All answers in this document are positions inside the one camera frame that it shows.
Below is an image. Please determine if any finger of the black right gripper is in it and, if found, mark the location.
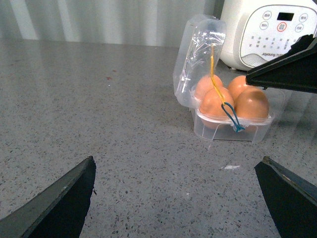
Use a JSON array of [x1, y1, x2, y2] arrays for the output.
[[255, 156, 317, 238]]

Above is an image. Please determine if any brown egg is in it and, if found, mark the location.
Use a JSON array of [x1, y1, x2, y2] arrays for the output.
[[194, 75, 214, 100], [227, 75, 258, 101], [199, 87, 234, 120], [234, 88, 269, 122]]

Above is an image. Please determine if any blue rubber band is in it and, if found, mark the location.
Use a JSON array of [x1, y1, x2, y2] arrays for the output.
[[221, 102, 245, 133]]

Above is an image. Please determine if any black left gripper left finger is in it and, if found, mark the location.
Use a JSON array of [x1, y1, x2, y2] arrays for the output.
[[0, 156, 96, 238]]

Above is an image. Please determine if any white Joyoung rice cooker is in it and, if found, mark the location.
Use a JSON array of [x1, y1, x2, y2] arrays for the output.
[[220, 0, 317, 71]]

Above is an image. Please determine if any clear plastic egg box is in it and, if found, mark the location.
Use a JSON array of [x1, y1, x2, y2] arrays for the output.
[[173, 14, 284, 143]]

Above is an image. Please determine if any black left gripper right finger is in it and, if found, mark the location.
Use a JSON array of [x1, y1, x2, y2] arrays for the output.
[[246, 35, 317, 93]]

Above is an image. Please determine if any yellow rubber band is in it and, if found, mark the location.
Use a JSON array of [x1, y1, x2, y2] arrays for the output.
[[211, 46, 226, 106]]

